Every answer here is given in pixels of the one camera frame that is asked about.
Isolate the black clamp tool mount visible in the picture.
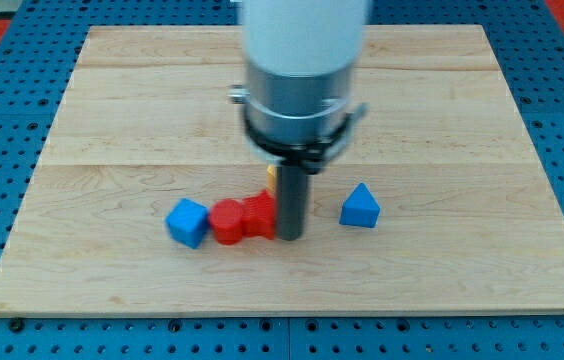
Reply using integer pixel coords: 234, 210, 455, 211
243, 103, 367, 175

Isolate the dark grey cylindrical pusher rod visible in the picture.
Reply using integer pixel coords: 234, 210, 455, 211
275, 166, 309, 241

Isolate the red star block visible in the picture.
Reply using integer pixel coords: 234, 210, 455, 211
242, 190, 276, 240

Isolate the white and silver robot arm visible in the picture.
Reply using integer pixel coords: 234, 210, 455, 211
230, 0, 373, 241

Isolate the yellow block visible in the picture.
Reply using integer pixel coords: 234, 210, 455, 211
267, 165, 277, 196

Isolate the blue triangular prism block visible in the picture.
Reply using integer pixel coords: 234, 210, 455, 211
339, 183, 381, 228

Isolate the red cylinder block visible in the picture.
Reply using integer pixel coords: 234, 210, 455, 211
208, 199, 244, 246

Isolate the blue cube block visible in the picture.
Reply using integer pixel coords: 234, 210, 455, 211
165, 198, 209, 249

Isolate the wooden board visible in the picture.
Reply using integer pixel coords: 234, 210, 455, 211
0, 25, 564, 318

